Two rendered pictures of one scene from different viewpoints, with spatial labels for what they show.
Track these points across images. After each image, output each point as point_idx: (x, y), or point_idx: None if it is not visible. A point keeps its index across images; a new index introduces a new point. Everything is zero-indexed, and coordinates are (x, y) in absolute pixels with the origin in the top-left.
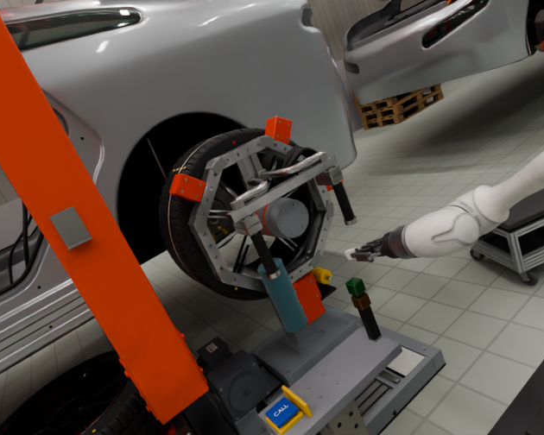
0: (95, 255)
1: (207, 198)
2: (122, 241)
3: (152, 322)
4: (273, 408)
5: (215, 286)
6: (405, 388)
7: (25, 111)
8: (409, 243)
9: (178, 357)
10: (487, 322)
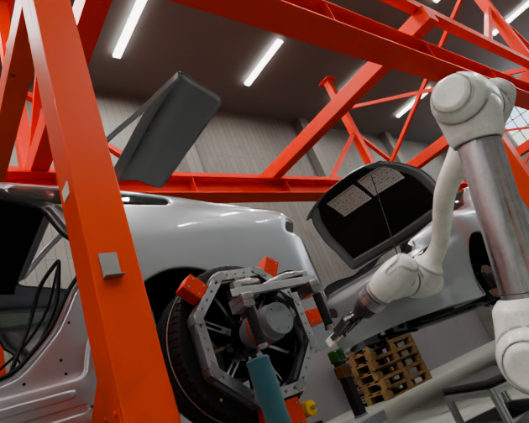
0: (121, 291)
1: (207, 297)
2: (143, 288)
3: (150, 363)
4: None
5: (201, 391)
6: None
7: (105, 190)
8: (372, 288)
9: (166, 409)
10: None
